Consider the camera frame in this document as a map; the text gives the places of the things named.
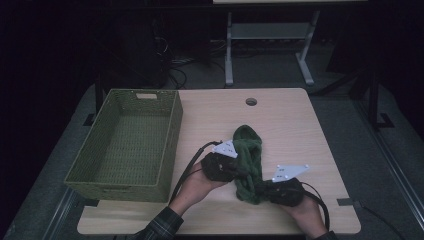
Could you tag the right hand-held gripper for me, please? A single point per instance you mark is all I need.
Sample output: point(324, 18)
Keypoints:
point(286, 193)

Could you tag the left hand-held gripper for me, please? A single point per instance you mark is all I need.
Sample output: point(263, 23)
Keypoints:
point(220, 166)

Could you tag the dark green cloth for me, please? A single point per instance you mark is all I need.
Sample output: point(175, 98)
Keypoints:
point(250, 150)

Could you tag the green woven basket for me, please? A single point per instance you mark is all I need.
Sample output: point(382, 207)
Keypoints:
point(133, 143)

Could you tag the person's right hand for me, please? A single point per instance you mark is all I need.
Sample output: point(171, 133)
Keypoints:
point(308, 216)

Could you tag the person's left hand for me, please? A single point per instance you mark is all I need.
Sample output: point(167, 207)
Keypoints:
point(196, 190)

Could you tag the grey tape strip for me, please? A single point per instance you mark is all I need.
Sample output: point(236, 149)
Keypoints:
point(346, 202)

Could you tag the black metal stand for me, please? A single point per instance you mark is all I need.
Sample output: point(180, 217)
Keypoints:
point(373, 100)
point(98, 100)

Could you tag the aluminium floor rail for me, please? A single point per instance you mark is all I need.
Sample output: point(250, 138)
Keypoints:
point(400, 176)
point(61, 213)

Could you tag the grey metal desk frame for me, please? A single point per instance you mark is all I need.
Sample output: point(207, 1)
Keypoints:
point(266, 31)

